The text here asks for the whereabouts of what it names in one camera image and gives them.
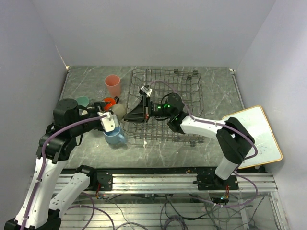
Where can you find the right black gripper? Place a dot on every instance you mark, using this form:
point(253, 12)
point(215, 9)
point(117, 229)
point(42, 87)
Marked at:
point(142, 112)

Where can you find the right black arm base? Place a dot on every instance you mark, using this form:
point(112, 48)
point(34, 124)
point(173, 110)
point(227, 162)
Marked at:
point(206, 179)

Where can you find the whiteboard with wooden frame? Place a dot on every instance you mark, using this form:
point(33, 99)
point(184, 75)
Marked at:
point(255, 122)

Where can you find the aluminium mounting rail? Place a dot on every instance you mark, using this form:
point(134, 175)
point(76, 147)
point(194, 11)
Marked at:
point(185, 183)

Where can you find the grey wire dish rack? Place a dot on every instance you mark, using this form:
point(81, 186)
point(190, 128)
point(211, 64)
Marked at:
point(157, 98)

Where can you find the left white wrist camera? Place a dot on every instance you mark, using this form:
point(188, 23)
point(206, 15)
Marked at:
point(109, 121)

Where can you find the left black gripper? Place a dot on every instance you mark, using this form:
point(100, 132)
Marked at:
point(98, 108)

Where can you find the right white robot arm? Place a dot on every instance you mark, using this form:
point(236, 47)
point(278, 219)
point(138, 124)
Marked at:
point(233, 138)

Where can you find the clear glass cup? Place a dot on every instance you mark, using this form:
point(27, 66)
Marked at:
point(100, 93)

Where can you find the beige small mug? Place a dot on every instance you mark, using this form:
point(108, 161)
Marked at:
point(119, 110)

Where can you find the pink plastic tumbler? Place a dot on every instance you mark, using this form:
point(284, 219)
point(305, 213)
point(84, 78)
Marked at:
point(112, 83)

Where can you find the orange mug black handle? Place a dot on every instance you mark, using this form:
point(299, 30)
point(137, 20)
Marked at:
point(110, 102)

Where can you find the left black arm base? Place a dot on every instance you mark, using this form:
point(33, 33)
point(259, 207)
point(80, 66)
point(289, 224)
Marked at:
point(100, 180)

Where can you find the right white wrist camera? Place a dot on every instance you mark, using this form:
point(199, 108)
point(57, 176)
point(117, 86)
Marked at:
point(145, 90)

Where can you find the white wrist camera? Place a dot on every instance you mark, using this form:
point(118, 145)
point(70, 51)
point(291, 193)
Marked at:
point(145, 90)
point(109, 121)

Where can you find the light blue mug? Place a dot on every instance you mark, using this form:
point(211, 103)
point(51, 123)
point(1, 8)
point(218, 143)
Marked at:
point(115, 137)

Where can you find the green ceramic mug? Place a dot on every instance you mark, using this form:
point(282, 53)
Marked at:
point(83, 101)

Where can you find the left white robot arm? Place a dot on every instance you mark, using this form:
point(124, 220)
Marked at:
point(42, 210)

